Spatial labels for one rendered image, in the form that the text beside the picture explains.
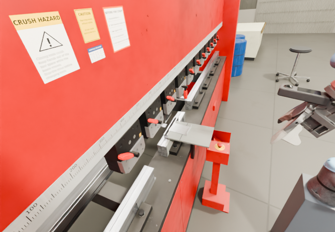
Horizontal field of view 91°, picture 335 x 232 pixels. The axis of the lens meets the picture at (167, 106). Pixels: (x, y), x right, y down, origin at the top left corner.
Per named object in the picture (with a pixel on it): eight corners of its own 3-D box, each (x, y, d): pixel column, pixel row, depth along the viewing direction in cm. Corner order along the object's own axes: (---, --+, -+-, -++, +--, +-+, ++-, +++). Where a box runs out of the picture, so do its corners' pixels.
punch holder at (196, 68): (195, 76, 138) (195, 56, 129) (185, 75, 141) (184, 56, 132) (199, 69, 149) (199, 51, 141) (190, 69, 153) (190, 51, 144)
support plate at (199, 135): (209, 148, 94) (209, 146, 94) (166, 138, 104) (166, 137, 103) (214, 128, 108) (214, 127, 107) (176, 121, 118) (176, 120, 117)
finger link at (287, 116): (288, 132, 59) (308, 127, 51) (274, 120, 61) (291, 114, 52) (294, 126, 60) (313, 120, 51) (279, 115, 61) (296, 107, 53)
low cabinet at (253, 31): (205, 45, 728) (205, 24, 684) (261, 46, 626) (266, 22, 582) (188, 56, 598) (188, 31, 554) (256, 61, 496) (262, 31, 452)
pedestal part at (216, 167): (216, 195, 157) (221, 156, 129) (210, 193, 159) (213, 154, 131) (217, 189, 162) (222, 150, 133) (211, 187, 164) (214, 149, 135)
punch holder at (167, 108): (167, 116, 92) (164, 90, 83) (154, 114, 95) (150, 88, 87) (176, 103, 104) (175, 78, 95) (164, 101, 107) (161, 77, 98)
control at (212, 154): (227, 165, 121) (230, 148, 112) (205, 160, 127) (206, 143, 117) (229, 145, 137) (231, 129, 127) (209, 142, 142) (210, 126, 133)
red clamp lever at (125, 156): (124, 155, 52) (140, 152, 61) (113, 152, 53) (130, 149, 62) (123, 161, 51) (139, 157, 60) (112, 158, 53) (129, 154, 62)
